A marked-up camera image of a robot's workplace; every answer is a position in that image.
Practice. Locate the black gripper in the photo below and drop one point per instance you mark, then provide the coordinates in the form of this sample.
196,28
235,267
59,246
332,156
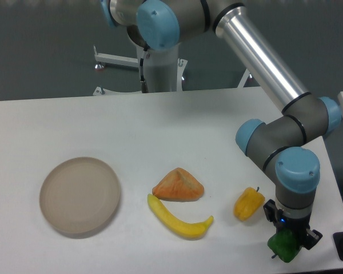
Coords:
299,227

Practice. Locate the green bell pepper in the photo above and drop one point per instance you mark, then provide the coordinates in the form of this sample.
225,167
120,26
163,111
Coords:
285,245

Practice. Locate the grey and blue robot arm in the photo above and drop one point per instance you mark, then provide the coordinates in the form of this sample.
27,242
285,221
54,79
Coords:
277,148

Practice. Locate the yellow orange bell pepper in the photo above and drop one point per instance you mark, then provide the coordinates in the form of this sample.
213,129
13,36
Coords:
248,203

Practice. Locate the yellow banana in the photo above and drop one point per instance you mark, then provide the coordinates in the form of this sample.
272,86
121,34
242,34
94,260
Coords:
174,224

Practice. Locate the orange triangular bread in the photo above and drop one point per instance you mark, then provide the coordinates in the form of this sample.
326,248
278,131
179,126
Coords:
179,185

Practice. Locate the beige round plate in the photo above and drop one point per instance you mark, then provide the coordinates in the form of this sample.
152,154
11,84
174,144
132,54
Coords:
79,197

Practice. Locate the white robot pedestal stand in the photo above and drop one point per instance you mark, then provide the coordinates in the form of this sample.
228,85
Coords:
203,62

